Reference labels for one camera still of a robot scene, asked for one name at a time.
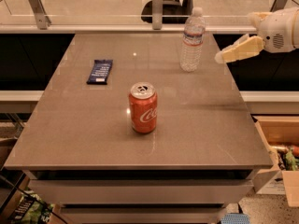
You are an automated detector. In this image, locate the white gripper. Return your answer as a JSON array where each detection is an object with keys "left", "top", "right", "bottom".
[{"left": 215, "top": 7, "right": 295, "bottom": 63}]

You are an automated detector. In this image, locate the clear plastic water bottle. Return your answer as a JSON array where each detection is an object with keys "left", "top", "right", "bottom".
[{"left": 180, "top": 7, "right": 206, "bottom": 72}]

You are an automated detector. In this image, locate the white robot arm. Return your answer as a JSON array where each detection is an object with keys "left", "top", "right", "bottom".
[{"left": 215, "top": 7, "right": 299, "bottom": 63}]

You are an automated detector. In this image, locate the black office chair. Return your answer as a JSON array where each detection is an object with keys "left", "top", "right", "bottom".
[{"left": 140, "top": 0, "right": 198, "bottom": 24}]

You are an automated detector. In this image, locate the cardboard box with snacks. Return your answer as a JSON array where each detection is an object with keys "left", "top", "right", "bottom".
[{"left": 253, "top": 116, "right": 299, "bottom": 207}]

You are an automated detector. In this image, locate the red cola can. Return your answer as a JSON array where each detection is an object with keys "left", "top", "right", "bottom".
[{"left": 129, "top": 82, "right": 157, "bottom": 133}]

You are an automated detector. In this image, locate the dark blue snack bar wrapper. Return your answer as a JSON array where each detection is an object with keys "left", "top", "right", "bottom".
[{"left": 86, "top": 60, "right": 113, "bottom": 85}]

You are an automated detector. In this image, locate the blue mesh basket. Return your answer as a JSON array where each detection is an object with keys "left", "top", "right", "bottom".
[{"left": 221, "top": 213, "right": 250, "bottom": 224}]

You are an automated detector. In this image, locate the upper grey table drawer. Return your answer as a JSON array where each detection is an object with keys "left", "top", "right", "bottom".
[{"left": 29, "top": 180, "right": 253, "bottom": 204}]

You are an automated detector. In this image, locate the grey table drawer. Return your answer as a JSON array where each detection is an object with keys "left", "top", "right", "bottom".
[
  {"left": 29, "top": 180, "right": 253, "bottom": 204},
  {"left": 61, "top": 207, "right": 226, "bottom": 224}
]

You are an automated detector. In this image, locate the lower grey table drawer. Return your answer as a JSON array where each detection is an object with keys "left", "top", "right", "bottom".
[{"left": 61, "top": 207, "right": 226, "bottom": 224}]

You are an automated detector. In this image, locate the green snack bag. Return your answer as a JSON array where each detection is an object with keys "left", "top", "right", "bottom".
[{"left": 8, "top": 190, "right": 54, "bottom": 224}]

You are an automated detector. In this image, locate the middle metal railing bracket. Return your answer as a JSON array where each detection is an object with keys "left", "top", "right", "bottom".
[{"left": 152, "top": 0, "right": 163, "bottom": 30}]

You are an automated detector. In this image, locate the left metal railing bracket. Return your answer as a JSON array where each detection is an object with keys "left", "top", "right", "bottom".
[{"left": 28, "top": 0, "right": 51, "bottom": 30}]

